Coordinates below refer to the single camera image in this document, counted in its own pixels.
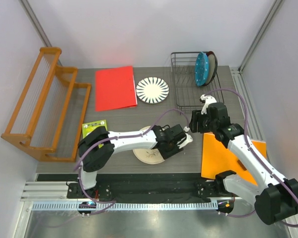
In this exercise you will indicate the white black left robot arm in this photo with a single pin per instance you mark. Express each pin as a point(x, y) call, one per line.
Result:
point(97, 148)

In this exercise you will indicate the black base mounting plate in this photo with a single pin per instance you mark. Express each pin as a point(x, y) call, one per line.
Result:
point(155, 188)

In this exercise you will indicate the dark red rimmed plate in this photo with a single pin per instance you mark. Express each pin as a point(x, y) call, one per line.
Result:
point(213, 65)

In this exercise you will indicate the black wire dish rack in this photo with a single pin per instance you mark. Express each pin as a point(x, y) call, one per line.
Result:
point(187, 93)

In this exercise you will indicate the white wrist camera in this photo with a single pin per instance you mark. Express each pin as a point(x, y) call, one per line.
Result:
point(186, 140)
point(206, 101)

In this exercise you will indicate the orange wooden rack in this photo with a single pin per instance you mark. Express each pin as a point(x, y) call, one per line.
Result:
point(38, 120)

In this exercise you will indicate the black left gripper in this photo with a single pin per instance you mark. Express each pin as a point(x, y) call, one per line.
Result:
point(167, 154)

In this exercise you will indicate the blue polka dot plate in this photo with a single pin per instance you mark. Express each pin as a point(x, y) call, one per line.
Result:
point(201, 70)

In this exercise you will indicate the cream plate with twig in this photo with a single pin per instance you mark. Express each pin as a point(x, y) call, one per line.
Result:
point(148, 156)

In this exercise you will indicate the green booklet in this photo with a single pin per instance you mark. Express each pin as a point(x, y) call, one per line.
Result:
point(87, 128)

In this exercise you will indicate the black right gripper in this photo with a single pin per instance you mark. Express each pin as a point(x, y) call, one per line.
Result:
point(196, 116)

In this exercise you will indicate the white slotted cable duct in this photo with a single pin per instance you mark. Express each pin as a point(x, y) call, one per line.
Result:
point(80, 206)

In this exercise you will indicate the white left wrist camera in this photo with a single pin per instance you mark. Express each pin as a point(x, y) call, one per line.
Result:
point(186, 140)

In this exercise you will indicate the red folder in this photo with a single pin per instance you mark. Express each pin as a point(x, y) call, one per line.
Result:
point(115, 89)

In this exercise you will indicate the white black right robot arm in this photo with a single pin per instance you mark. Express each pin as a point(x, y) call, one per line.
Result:
point(273, 196)

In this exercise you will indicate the white blue striped plate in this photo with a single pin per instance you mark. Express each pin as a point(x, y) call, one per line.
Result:
point(152, 90)

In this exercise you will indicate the orange folder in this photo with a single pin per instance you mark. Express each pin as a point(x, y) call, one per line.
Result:
point(239, 162)

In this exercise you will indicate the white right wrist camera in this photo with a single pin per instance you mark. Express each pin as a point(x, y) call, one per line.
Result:
point(206, 101)

